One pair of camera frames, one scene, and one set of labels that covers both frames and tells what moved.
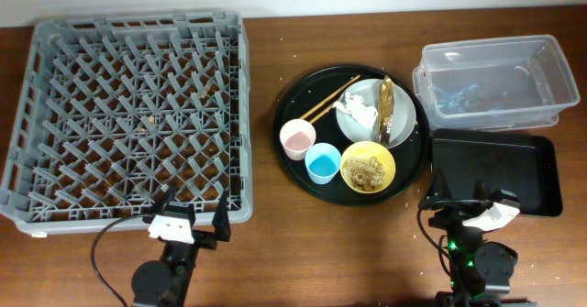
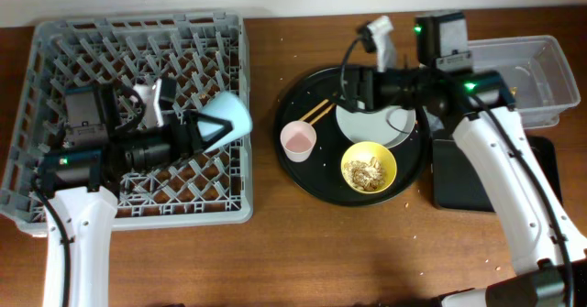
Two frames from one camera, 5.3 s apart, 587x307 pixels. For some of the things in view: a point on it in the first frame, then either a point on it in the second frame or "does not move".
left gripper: [220, 223] → [187, 137]
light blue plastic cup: [323, 160] → [229, 106]
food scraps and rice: [364, 172] does not move
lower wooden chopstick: [326, 110] does not move
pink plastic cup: [297, 137] does not move
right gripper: [456, 213] → [354, 88]
